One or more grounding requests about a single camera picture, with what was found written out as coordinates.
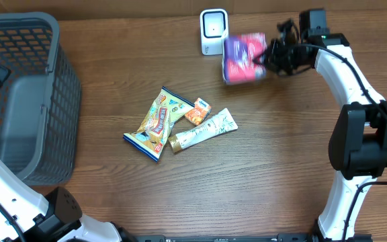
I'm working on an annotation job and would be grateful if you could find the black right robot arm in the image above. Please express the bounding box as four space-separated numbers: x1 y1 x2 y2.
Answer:
254 9 387 241

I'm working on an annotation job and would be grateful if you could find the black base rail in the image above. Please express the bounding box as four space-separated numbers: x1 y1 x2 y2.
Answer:
112 234 372 242

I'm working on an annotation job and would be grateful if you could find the white barcode scanner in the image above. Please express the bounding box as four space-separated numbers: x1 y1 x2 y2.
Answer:
200 9 229 56

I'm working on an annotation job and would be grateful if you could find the yellow snack bag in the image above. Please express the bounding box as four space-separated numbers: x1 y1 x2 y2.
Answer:
123 86 194 162

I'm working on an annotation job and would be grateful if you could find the white tube gold cap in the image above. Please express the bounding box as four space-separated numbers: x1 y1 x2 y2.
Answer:
168 108 238 153

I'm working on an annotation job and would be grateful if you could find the small orange box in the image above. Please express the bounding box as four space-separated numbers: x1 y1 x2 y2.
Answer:
185 97 212 126

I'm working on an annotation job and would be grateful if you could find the grey plastic shopping basket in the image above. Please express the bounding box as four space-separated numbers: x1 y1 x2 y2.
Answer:
0 12 81 186

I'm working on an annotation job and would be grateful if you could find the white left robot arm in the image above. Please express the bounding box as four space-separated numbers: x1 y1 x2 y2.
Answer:
0 160 135 241

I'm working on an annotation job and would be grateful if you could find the purple red Carefree pack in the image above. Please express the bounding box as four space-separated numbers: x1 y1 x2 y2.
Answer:
222 32 267 85

